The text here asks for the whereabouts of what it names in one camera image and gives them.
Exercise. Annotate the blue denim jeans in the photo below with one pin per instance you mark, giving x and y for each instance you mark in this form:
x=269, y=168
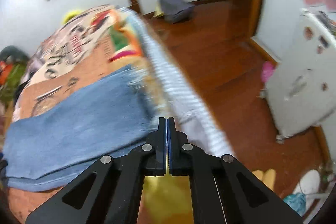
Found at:
x=108, y=117

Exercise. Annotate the green storage basket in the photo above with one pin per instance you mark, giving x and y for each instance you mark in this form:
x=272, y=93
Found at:
x=12, y=82

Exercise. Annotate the white striped bed sheet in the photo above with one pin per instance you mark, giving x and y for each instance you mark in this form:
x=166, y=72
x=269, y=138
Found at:
x=190, y=112

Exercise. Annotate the newspaper print bed cover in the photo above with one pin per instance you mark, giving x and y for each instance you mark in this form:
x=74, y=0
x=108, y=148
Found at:
x=89, y=47

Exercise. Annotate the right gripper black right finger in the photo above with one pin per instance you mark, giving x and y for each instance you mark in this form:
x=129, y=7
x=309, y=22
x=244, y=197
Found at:
x=222, y=189

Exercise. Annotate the grey blue bag on floor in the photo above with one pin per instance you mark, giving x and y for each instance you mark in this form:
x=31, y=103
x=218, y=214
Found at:
x=175, y=11

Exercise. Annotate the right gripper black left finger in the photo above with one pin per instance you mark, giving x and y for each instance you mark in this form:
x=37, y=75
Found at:
x=108, y=191

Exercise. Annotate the white refrigerator with magnets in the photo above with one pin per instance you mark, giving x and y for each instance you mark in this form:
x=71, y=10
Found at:
x=301, y=91

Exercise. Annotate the dark green neck pillow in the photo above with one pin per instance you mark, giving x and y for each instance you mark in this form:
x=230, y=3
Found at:
x=12, y=54

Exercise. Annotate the orange box on basket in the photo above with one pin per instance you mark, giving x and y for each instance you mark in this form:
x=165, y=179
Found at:
x=5, y=71

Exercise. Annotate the yellow curved pillow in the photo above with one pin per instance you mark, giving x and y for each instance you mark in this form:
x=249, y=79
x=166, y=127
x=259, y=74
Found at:
x=70, y=14

